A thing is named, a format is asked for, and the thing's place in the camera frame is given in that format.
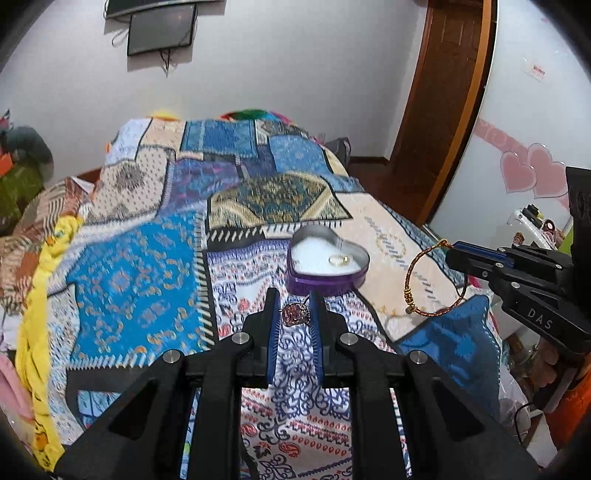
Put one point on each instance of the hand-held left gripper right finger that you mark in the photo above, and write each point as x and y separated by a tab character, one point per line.
318	334

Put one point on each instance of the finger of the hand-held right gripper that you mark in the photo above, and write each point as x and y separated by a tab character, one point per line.
480	250
468	265

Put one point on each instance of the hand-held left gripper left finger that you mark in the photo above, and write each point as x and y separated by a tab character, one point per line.
273	334

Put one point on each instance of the purple heart-shaped jewelry box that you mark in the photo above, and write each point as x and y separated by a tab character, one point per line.
323	272

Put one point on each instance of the person's right hand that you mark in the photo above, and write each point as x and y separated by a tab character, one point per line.
547	367

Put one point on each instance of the white toy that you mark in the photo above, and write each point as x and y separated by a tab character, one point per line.
526	221

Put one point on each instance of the pink heart stickers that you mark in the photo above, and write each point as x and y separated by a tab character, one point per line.
531	168

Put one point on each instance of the patchwork patterned blanket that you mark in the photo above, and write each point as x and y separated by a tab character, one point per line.
152	258

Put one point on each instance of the brown wooden door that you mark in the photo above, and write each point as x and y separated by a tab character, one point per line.
434	106

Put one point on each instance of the white wardrobe door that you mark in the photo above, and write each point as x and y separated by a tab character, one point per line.
521	92

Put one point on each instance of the dark grey pillow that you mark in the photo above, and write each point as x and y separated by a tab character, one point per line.
339	150

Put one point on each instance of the red and white sticker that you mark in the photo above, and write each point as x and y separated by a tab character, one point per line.
537	70

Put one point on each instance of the multicoloured pillow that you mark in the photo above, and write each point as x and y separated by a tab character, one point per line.
240	117

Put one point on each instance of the yellow printed cloth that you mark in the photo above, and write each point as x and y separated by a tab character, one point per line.
39	332

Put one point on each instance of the brown patterned cloth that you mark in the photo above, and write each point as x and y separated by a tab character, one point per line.
27	240

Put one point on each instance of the pink cloth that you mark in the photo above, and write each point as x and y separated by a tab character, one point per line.
14	387

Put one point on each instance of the green and grey plush toy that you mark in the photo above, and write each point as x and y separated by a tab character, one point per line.
21	180

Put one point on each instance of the wall-mounted black screen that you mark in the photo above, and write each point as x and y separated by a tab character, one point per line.
161	30

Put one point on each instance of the black wall shelf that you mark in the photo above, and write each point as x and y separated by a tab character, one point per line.
157	5

